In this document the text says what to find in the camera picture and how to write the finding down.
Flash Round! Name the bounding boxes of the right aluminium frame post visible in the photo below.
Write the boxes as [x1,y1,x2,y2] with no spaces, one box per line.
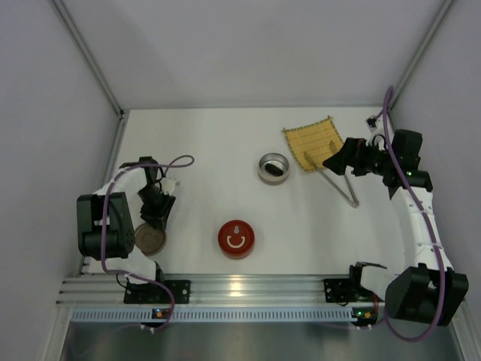
[390,0,458,109]

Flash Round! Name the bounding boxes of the red lunch box container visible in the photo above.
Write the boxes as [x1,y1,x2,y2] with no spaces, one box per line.
[219,244,255,259]

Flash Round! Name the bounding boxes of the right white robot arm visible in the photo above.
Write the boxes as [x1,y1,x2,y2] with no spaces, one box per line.
[323,130,469,326]

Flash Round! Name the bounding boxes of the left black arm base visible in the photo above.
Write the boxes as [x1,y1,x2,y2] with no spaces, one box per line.
[123,280,191,305]

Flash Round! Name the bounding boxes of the grey slotted cable duct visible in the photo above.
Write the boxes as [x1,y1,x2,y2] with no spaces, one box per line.
[71,306,377,323]

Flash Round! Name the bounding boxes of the metal tongs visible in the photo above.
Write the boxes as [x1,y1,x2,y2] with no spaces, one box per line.
[303,139,360,209]

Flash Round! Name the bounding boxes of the beige lunch box lid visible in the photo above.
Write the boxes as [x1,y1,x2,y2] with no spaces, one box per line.
[135,223,167,256]

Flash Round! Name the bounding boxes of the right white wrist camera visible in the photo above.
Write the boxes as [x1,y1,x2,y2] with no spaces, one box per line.
[365,114,392,149]

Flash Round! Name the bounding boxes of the aluminium front rail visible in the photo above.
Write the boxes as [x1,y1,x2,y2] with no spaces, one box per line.
[56,273,467,308]

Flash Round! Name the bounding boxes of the aluminium frame post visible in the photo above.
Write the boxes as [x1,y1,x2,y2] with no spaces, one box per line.
[50,0,127,117]
[390,0,458,109]

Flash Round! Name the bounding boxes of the black spiky food piece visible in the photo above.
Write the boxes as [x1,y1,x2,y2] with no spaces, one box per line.
[264,163,284,177]

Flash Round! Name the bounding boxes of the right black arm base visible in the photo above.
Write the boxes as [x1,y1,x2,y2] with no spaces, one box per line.
[323,262,386,306]

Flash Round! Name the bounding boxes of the left aluminium frame post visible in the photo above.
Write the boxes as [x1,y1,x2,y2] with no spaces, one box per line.
[50,0,127,117]

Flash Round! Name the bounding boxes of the red lunch box lid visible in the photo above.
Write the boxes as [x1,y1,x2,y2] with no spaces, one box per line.
[217,220,256,248]

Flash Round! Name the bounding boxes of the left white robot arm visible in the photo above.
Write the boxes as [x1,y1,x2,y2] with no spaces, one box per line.
[76,156,176,293]

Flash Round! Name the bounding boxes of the beige lunch box container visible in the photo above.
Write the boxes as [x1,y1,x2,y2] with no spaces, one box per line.
[258,153,290,185]

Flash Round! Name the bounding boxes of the yellow bamboo mat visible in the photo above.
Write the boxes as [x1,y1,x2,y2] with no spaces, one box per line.
[283,116,343,173]

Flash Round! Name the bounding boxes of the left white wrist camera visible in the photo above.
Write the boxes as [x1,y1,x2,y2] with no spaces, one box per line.
[160,177,180,196]

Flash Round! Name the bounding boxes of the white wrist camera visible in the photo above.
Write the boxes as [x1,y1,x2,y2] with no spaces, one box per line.
[160,177,180,196]
[365,114,392,149]

